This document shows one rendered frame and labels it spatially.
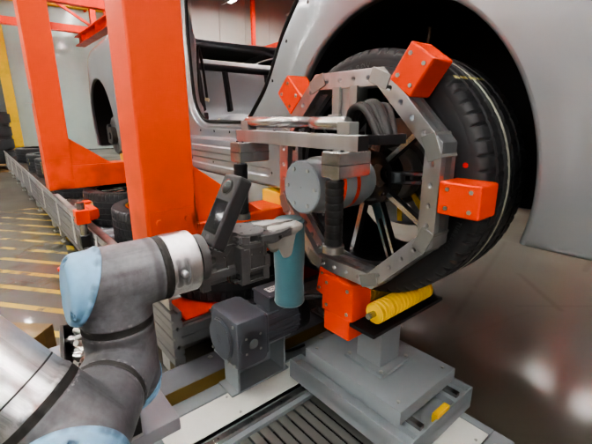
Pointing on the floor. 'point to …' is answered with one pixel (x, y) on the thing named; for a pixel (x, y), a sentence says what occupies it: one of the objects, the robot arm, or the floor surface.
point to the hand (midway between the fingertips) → (296, 222)
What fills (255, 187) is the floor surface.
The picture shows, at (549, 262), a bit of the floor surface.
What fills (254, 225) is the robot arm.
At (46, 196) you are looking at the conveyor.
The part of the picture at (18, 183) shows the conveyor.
